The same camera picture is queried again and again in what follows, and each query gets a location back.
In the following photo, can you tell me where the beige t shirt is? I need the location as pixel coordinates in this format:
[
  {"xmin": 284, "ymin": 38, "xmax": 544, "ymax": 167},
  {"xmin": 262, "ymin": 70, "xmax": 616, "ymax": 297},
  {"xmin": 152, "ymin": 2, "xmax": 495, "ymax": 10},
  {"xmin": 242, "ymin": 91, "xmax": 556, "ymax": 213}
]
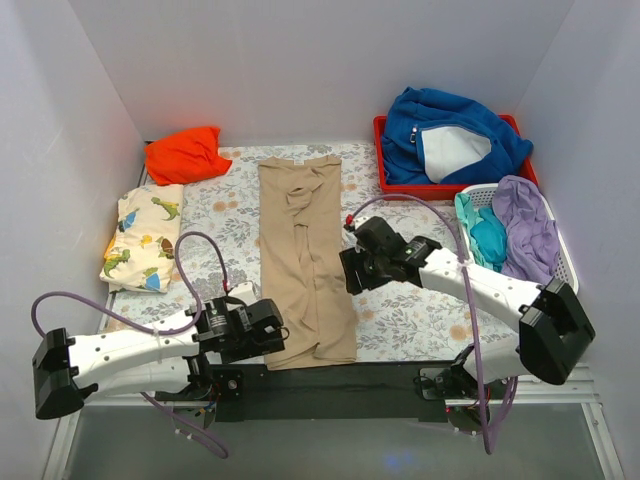
[{"xmin": 258, "ymin": 155, "xmax": 357, "ymax": 370}]

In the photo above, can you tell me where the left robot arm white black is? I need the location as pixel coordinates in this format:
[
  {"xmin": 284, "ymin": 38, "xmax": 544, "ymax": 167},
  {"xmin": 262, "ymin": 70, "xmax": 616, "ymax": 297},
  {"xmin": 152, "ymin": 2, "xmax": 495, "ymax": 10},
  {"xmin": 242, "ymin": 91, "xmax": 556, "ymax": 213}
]
[{"xmin": 32, "ymin": 296, "xmax": 289, "ymax": 420}]

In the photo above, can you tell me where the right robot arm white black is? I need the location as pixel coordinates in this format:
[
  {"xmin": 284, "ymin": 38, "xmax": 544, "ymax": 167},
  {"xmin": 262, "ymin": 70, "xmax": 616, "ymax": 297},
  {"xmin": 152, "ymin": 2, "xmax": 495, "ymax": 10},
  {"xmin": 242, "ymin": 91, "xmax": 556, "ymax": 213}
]
[{"xmin": 340, "ymin": 216, "xmax": 595, "ymax": 398}]

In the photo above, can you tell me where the floral table cloth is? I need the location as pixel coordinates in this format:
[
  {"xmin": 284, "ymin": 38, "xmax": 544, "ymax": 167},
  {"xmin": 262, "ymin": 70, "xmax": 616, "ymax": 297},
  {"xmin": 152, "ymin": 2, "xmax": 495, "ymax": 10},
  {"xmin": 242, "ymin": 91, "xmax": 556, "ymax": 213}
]
[{"xmin": 94, "ymin": 142, "xmax": 559, "ymax": 365}]

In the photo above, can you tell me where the teal t shirt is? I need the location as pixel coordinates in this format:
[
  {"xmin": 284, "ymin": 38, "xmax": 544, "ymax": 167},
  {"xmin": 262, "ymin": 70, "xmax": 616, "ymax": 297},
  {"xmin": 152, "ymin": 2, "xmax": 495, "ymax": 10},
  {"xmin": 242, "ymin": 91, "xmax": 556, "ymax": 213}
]
[{"xmin": 454, "ymin": 193, "xmax": 507, "ymax": 273}]

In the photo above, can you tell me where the dinosaur print folded t shirt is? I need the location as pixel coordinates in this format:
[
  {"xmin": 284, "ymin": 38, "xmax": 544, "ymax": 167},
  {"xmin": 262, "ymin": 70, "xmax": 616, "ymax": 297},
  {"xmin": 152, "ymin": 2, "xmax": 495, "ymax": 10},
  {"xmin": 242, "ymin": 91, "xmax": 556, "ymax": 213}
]
[{"xmin": 100, "ymin": 184, "xmax": 184, "ymax": 293}]

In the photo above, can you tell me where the white perforated laundry basket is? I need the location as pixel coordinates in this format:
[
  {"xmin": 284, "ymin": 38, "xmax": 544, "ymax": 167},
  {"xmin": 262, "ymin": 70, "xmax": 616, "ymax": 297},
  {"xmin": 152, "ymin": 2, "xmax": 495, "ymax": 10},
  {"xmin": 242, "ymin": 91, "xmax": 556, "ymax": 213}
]
[{"xmin": 458, "ymin": 183, "xmax": 579, "ymax": 293}]

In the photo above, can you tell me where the blue white hoodie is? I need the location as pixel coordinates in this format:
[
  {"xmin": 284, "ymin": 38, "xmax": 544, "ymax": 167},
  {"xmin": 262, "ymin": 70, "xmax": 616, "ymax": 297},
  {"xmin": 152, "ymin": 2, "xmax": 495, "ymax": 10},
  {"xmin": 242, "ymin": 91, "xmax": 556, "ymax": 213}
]
[{"xmin": 380, "ymin": 87, "xmax": 534, "ymax": 185}]

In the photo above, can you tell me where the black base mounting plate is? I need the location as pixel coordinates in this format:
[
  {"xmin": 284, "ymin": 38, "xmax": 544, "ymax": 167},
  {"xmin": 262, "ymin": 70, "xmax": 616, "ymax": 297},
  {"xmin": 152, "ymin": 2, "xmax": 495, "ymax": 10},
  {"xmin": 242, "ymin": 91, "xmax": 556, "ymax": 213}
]
[{"xmin": 154, "ymin": 362, "xmax": 511, "ymax": 426}]

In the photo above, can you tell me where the purple t shirt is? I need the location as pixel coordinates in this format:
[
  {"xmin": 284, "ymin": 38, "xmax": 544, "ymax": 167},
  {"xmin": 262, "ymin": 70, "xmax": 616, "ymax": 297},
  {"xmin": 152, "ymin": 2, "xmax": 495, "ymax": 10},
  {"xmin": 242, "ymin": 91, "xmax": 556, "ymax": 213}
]
[{"xmin": 492, "ymin": 175, "xmax": 560, "ymax": 284}]

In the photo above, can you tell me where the orange folded t shirt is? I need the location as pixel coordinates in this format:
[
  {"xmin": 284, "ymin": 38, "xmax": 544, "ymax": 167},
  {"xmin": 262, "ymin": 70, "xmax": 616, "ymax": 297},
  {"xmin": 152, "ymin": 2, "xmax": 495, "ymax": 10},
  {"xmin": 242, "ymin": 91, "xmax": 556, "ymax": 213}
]
[{"xmin": 144, "ymin": 126, "xmax": 232, "ymax": 186}]

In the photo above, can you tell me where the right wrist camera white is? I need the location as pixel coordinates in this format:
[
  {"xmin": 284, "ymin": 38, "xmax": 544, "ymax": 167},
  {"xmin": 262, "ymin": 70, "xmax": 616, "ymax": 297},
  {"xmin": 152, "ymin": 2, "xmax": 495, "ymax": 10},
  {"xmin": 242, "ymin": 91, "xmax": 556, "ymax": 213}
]
[{"xmin": 343, "ymin": 214, "xmax": 359, "ymax": 233}]

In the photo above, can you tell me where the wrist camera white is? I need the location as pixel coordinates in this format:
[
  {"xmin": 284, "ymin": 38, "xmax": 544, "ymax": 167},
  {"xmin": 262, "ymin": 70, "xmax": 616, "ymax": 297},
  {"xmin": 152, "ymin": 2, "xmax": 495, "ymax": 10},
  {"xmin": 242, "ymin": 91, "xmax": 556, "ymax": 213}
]
[
  {"xmin": 343, "ymin": 214, "xmax": 359, "ymax": 233},
  {"xmin": 228, "ymin": 281, "xmax": 259, "ymax": 305}
]

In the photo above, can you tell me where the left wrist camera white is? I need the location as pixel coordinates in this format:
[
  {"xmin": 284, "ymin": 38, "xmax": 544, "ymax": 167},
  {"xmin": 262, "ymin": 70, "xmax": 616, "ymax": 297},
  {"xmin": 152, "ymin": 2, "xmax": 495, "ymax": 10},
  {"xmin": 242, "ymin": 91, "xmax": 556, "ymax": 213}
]
[{"xmin": 228, "ymin": 281, "xmax": 259, "ymax": 305}]

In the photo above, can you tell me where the aluminium frame rail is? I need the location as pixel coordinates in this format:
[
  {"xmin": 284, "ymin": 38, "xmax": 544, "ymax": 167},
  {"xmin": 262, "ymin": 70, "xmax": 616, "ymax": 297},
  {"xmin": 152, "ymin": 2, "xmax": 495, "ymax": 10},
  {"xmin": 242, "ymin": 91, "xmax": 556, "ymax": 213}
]
[{"xmin": 44, "ymin": 366, "xmax": 624, "ymax": 479}]

